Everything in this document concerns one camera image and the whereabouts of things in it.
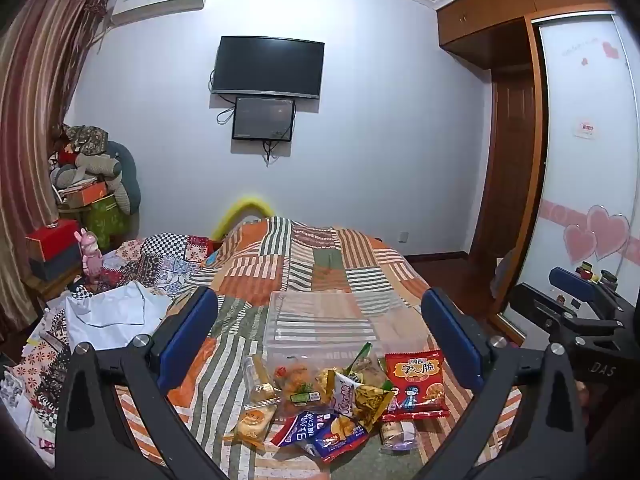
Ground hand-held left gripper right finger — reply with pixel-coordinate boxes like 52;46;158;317
415;287;586;480

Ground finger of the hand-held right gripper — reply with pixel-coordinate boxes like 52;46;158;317
509;282;626;352
548;266;632;322

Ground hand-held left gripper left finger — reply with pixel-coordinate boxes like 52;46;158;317
54;286;231;480

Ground red snack packet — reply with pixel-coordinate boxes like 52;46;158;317
382;349;450;422

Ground clear cake packet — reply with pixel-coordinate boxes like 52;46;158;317
242;354;282;408

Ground bread packet with orange print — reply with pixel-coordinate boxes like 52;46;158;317
222;402;279;451

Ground small round clear snack pack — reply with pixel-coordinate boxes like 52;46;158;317
379;419;418;452

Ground clear packet of orange balls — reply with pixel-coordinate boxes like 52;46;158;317
272;357;334;417

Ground clear plastic storage container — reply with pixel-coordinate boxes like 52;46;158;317
263;290;407;380

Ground blue snack packet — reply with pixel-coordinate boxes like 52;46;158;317
271;410;369;464

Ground grey cloth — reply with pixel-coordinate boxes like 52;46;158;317
492;255;517;302

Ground white plastic bag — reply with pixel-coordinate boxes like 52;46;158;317
65;280;173;352

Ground checkered patchwork quilt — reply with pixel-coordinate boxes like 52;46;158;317
0;232;223;466

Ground green-edged clear snack packet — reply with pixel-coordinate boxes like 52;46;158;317
345;342;389;387

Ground white sliding door with hearts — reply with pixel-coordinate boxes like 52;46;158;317
497;12;640;347

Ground yellow snack packet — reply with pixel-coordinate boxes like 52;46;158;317
350;382;397;432

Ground pink plush toy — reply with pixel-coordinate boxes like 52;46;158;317
75;228;104;279

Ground wooden room door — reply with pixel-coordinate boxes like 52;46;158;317
470;67;540;262

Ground green patterned box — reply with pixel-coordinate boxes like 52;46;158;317
82;195;127;249

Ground yellow foam hoop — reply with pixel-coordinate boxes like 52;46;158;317
212;195;274;242

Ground striped patchwork blanket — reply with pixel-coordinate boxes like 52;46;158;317
115;216;526;480

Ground wooden nightstand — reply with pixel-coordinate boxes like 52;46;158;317
24;265;84;307

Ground dark grey box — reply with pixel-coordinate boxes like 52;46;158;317
27;252;83;282

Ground teal cushion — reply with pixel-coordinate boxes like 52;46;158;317
104;141;142;217

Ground red box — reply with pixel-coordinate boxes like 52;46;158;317
26;220;81;262

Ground orange box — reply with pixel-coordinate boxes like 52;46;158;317
62;180;109;209

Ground patterned folded cloth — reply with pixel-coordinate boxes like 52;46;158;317
62;125;110;157

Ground striped brown curtain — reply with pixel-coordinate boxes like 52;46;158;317
0;0;115;313

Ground wooden wardrobe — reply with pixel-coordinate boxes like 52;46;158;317
435;0;640;343

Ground small black wall monitor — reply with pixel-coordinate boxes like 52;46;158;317
232;96;296;143

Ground black wall television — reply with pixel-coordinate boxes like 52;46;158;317
210;36;325;100

